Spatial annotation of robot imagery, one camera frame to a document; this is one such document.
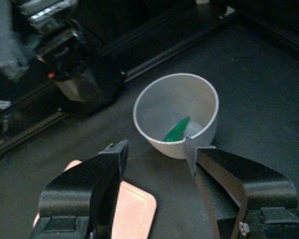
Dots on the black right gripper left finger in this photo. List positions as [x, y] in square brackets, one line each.
[79, 186]

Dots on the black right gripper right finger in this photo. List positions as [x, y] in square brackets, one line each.
[247, 189]

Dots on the green toy pepper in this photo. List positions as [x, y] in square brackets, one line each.
[178, 130]

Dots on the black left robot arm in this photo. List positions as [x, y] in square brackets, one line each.
[79, 74]

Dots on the grey bowl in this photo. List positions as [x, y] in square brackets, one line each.
[172, 105]

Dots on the pink cutting board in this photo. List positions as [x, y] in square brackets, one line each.
[134, 211]

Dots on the grey hanging cloth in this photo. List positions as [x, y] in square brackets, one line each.
[7, 40]

